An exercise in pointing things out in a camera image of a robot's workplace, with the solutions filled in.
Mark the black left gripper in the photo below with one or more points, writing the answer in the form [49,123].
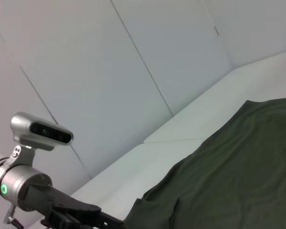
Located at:
[57,205]

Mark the dark green FREE t-shirt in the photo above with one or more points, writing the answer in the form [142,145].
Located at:
[228,171]

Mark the silver camera bracket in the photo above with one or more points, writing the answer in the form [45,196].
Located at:
[22,155]

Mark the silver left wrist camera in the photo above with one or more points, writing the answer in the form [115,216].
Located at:
[45,131]

